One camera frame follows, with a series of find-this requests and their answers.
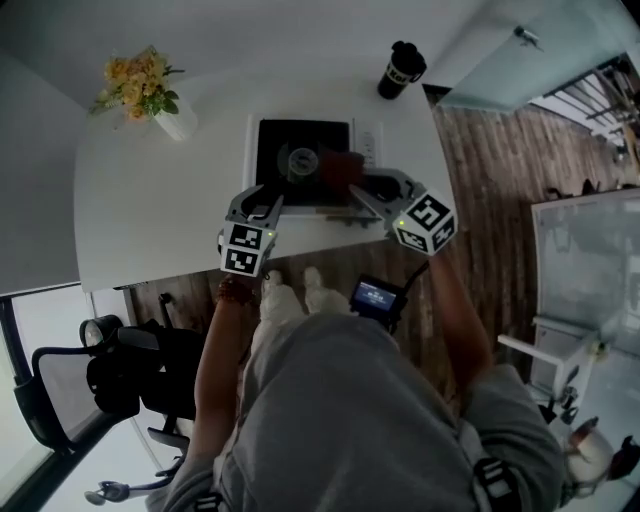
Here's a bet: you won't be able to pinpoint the frosted glass door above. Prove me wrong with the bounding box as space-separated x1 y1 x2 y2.
432 0 629 112

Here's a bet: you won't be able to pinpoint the black and white portable gas stove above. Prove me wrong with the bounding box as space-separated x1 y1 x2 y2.
242 113 387 229

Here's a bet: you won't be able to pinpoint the black mesh office chair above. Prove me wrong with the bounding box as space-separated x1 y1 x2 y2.
13 293 207 506

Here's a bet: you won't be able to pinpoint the person's white trousers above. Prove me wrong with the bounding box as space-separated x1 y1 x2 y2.
247 266 352 371

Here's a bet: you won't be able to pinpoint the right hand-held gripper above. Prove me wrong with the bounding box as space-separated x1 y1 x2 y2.
347 168 459 258

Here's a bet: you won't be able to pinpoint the white side table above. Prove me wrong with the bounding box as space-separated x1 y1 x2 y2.
497 314 609 427

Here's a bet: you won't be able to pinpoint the black backpack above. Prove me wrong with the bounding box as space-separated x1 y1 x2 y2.
85 319 207 422

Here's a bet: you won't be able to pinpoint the glass partition panel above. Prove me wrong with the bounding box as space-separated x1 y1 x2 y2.
529 187 640 361

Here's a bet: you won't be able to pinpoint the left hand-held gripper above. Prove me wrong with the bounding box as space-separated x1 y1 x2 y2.
216 183 286 278

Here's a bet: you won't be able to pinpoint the person's right forearm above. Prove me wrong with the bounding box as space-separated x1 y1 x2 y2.
427 249 494 396

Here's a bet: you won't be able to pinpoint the black cable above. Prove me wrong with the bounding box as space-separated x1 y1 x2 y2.
399 258 432 297

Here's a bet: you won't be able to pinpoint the metal door handle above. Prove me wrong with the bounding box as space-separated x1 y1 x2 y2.
514 25 544 52

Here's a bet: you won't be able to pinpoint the brown bead bracelet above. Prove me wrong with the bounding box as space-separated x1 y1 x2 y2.
215 277 257 307

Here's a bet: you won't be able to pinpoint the white ribbed vase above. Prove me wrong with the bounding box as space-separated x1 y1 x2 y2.
154 97 200 143

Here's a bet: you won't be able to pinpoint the person's grey shirt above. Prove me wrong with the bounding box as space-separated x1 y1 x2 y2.
162 309 567 512

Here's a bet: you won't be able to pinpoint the yellow flower bouquet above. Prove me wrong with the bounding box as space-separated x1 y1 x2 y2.
89 45 186 122

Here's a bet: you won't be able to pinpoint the small black screen device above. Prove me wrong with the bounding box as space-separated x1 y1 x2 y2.
348 274 408 332

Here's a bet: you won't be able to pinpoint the round black device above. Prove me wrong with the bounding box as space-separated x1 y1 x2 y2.
79 314 122 349

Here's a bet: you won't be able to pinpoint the person's left forearm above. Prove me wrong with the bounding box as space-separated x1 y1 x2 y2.
192 274 262 461

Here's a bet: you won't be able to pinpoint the black bottle with white label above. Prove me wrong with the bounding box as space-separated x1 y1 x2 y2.
376 40 428 101

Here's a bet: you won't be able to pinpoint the reddish brown cloth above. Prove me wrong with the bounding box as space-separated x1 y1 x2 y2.
319 149 369 202

